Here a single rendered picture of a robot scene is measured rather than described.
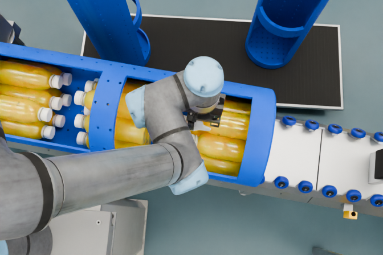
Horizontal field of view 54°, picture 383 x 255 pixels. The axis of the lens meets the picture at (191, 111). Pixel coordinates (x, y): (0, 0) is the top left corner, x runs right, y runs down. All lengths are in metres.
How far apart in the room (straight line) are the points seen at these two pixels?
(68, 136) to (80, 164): 0.76
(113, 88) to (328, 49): 1.58
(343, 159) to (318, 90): 0.94
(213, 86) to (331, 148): 0.72
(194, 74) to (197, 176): 0.18
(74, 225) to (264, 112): 0.54
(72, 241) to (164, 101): 0.44
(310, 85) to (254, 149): 1.30
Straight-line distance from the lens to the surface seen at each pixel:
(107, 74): 1.04
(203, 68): 0.70
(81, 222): 0.98
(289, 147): 1.30
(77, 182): 0.49
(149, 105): 0.71
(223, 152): 1.04
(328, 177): 1.32
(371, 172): 1.35
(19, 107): 1.16
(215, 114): 0.90
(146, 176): 0.58
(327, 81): 2.27
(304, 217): 2.25
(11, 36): 1.76
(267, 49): 2.24
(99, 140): 1.03
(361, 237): 2.35
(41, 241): 0.96
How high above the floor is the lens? 2.16
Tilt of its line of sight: 75 degrees down
